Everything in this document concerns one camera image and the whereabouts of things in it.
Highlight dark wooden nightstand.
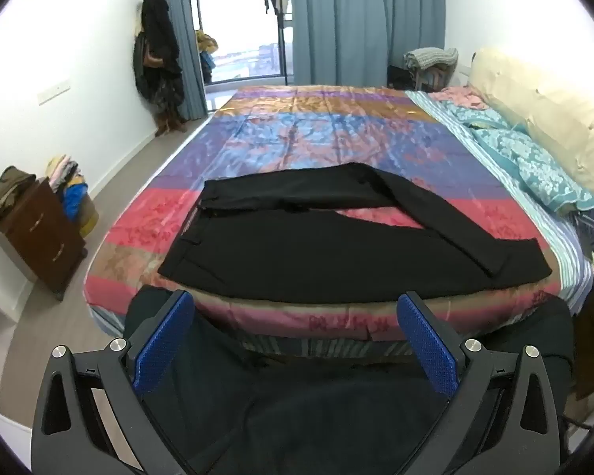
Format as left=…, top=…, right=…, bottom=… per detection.
left=0, top=178, right=88, bottom=302

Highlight striped bed sheet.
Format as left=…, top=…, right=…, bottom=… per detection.
left=406, top=90, right=594, bottom=312

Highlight colourful striped floral bedspread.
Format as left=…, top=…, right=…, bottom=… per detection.
left=83, top=84, right=562, bottom=357

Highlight olive green cloth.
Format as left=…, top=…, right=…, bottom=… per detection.
left=0, top=166, right=38, bottom=230

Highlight dark chair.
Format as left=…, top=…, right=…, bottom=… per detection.
left=387, top=64, right=456, bottom=92

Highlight yellow and blue clothes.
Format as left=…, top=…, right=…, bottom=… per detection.
left=195, top=30, right=219, bottom=82

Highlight beige padded headboard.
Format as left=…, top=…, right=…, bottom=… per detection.
left=468, top=48, right=594, bottom=203

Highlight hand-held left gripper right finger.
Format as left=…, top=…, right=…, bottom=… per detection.
left=397, top=291, right=570, bottom=475

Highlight white wall plate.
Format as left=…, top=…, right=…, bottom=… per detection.
left=37, top=78, right=71, bottom=106

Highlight black pants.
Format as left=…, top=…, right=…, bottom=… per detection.
left=157, top=162, right=554, bottom=304

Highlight dark coats on rack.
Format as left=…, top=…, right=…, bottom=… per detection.
left=133, top=0, right=188, bottom=137

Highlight pile of colourful clothes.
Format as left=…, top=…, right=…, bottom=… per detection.
left=46, top=154, right=91, bottom=221

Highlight pink cloth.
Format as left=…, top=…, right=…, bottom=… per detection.
left=428, top=85, right=488, bottom=110

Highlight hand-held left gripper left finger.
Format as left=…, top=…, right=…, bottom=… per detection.
left=30, top=289, right=196, bottom=475

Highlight grey knitted blanket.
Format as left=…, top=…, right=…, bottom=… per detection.
left=404, top=47, right=459, bottom=70

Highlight yellow basket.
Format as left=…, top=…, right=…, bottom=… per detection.
left=78, top=193, right=100, bottom=239

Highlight blue curtain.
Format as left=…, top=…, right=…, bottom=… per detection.
left=153, top=0, right=209, bottom=120
left=293, top=0, right=449, bottom=89

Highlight glass balcony door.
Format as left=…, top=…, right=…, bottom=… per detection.
left=189, top=0, right=295, bottom=85

